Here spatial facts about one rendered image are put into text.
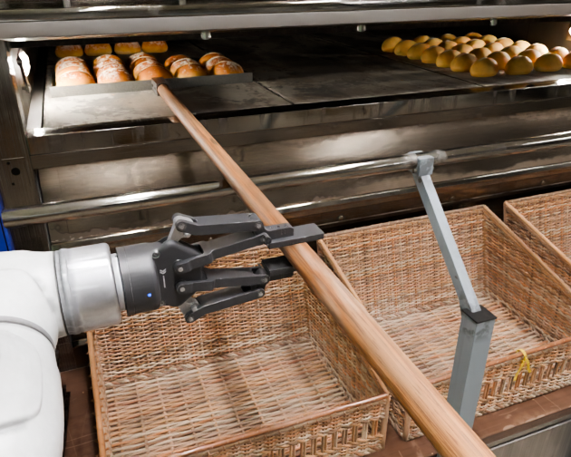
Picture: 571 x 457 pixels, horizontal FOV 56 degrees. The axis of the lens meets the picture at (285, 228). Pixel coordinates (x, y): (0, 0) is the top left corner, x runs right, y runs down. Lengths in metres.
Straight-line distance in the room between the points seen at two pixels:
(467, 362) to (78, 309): 0.70
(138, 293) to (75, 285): 0.06
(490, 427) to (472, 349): 0.36
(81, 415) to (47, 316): 0.82
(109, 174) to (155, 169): 0.10
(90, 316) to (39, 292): 0.06
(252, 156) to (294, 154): 0.11
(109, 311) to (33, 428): 0.16
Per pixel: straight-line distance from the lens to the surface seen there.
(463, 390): 1.07
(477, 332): 0.99
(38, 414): 0.47
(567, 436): 1.56
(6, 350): 0.47
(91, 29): 1.03
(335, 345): 1.32
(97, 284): 0.57
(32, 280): 0.57
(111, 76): 1.57
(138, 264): 0.58
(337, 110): 1.36
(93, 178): 1.27
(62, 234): 1.28
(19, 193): 1.27
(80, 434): 1.33
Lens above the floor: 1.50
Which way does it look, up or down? 27 degrees down
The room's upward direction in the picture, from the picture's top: straight up
